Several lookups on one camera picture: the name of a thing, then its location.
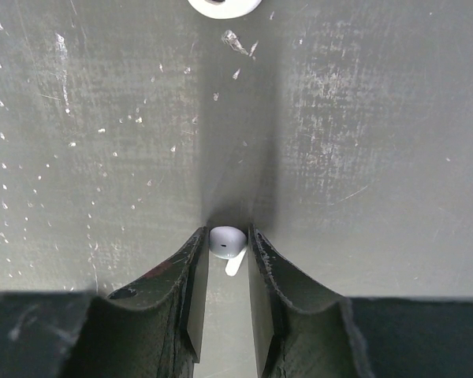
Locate white earbud charging case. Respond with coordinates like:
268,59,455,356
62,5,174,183
188,0,262,20

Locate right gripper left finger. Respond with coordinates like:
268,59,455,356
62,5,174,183
0,226,210,378

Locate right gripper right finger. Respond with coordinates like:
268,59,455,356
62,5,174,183
247,224,473,378

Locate white earbud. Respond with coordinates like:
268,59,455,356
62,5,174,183
209,226,248,276

